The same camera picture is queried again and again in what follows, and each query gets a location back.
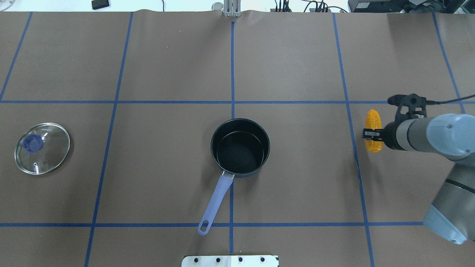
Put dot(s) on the black power strip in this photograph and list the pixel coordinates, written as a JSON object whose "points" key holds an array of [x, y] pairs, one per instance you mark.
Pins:
{"points": [[300, 6]]}

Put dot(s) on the yellow toy corn cob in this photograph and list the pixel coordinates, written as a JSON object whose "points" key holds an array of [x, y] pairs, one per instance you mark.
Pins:
{"points": [[372, 124]]}

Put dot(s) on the aluminium frame post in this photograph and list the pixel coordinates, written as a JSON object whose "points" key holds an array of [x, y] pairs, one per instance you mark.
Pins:
{"points": [[232, 8]]}

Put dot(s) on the dark blue saucepan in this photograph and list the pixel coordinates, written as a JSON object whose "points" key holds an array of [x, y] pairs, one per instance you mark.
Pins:
{"points": [[240, 147]]}

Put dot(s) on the small black square pad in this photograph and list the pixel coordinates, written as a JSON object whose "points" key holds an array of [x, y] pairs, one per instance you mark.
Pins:
{"points": [[99, 4]]}

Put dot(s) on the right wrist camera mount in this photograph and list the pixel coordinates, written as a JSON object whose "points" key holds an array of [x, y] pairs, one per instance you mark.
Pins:
{"points": [[408, 107]]}

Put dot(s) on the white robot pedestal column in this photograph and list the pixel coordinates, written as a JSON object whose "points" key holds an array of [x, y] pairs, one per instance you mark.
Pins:
{"points": [[231, 261]]}

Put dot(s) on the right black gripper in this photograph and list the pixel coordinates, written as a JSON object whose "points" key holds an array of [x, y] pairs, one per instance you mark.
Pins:
{"points": [[390, 136]]}

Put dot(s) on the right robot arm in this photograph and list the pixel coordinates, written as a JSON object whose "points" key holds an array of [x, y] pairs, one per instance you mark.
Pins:
{"points": [[451, 214]]}

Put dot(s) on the glass pot lid blue knob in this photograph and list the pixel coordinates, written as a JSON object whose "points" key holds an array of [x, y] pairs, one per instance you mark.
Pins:
{"points": [[42, 148]]}

